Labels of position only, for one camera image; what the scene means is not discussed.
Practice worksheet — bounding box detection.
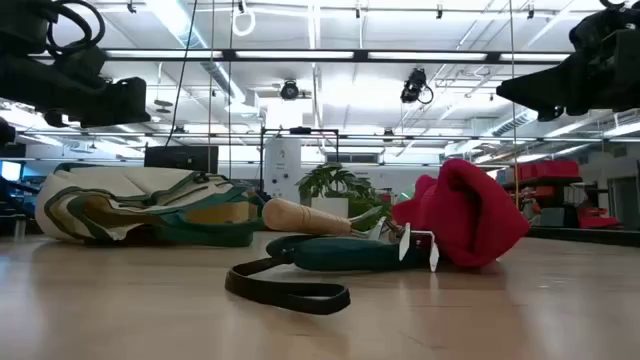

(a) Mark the green-handled pruning shears black strap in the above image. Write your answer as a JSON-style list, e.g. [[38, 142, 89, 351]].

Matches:
[[224, 232, 432, 316]]

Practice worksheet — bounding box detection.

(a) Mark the large red storage bin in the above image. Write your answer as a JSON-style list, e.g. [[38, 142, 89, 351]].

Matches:
[[517, 159, 581, 182]]

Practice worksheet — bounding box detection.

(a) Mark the red gardening glove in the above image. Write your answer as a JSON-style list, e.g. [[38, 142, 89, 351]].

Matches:
[[391, 174, 439, 229], [419, 158, 531, 269]]

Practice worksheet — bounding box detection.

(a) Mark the round black ceiling camera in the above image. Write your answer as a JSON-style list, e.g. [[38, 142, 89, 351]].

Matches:
[[279, 79, 300, 101]]

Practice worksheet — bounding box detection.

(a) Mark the green plant in white pot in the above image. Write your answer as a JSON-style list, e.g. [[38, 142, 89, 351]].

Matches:
[[297, 162, 394, 234]]

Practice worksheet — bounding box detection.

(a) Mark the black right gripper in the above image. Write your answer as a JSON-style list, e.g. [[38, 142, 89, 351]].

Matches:
[[496, 27, 640, 122]]

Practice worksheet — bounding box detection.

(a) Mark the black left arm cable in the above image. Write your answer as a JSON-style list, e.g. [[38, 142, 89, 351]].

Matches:
[[46, 0, 107, 57]]

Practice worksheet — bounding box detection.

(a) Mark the wooden-handled steel hand rake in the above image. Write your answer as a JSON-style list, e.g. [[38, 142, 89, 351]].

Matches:
[[262, 197, 441, 274]]

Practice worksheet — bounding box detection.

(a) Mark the long black hanging cable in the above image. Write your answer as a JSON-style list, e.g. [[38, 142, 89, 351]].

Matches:
[[164, 0, 200, 147]]

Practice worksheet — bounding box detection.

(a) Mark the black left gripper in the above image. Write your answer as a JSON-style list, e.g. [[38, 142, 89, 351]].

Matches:
[[74, 77, 151, 129]]

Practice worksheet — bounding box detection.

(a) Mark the black monitor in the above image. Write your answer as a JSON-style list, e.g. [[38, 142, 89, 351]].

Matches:
[[143, 145, 220, 175]]

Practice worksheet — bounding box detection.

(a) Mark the white hanging cable loop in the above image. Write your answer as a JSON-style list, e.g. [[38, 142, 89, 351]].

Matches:
[[232, 8, 257, 38]]

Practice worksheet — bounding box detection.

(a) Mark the blue lit screen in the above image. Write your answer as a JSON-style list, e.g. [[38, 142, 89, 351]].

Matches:
[[0, 160, 22, 182]]

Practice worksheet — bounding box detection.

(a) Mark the small red storage bin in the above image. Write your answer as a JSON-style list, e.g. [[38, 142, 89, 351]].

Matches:
[[577, 207, 620, 230]]

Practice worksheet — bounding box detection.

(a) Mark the black storage shelf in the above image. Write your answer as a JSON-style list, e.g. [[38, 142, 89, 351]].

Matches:
[[502, 174, 601, 229]]

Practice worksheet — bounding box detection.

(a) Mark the black overhead camera with cable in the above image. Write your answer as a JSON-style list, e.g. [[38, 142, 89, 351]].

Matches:
[[399, 68, 435, 105]]

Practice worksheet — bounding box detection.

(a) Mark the black rectangular frame stand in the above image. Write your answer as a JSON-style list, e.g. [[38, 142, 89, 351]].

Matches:
[[258, 127, 340, 194]]

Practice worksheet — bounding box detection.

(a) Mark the cream green canvas gardening bag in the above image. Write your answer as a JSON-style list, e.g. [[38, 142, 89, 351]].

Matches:
[[34, 162, 266, 248]]

